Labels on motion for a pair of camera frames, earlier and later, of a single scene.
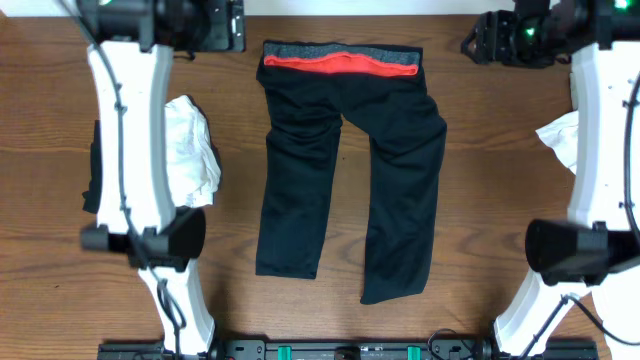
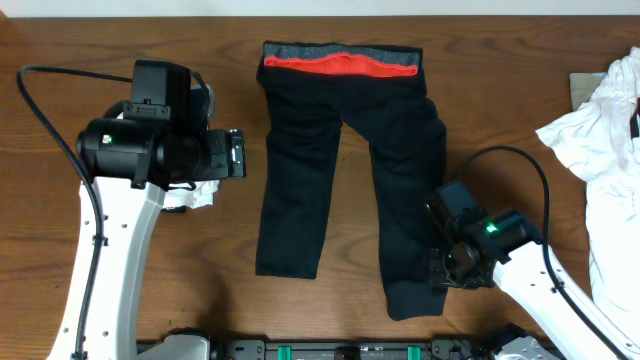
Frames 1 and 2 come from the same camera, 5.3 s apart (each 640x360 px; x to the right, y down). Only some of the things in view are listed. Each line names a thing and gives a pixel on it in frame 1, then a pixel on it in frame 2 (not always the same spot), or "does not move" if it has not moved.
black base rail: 350,349 does not move
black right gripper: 492,32 -> 440,277
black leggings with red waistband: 310,88 does not move
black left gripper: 221,27 -> 225,161
